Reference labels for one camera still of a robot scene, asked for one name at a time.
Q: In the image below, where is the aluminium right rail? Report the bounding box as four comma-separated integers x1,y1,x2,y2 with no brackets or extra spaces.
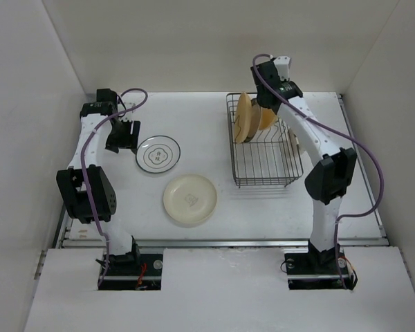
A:
336,93,387,238

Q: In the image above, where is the tan wooden plate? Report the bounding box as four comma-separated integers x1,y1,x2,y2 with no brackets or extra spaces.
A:
234,93,252,144

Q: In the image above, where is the white cutlery holder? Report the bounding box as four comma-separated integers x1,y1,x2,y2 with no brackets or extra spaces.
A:
288,129,304,156

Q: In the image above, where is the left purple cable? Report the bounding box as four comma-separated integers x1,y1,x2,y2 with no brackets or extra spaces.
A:
80,88,149,288

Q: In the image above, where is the cream plate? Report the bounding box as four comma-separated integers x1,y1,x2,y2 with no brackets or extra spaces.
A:
163,174,218,228

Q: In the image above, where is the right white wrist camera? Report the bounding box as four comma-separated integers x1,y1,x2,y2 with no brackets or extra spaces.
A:
273,56,291,81

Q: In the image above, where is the aluminium front rail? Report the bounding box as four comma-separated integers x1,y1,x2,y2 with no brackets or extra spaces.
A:
55,237,389,248

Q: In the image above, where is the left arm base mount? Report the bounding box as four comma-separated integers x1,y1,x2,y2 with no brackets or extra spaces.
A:
98,252,163,291

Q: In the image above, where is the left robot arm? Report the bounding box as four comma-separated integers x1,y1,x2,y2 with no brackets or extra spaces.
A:
56,89,140,273

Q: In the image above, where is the purple cable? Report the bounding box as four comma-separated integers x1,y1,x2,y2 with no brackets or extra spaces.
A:
252,53,385,290
80,88,149,288

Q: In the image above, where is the black wire dish rack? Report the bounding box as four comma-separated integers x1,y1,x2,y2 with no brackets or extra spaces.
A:
226,93,304,187

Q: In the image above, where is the tan rimmed patterned plate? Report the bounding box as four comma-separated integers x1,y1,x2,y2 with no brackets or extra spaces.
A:
251,98,279,131

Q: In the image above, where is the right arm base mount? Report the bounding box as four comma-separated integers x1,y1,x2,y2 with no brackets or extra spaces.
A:
283,252,358,291

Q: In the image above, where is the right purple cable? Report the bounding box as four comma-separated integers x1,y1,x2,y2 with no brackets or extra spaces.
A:
252,53,385,290

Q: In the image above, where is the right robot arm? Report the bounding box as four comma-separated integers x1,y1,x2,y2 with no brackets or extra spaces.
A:
251,59,357,275

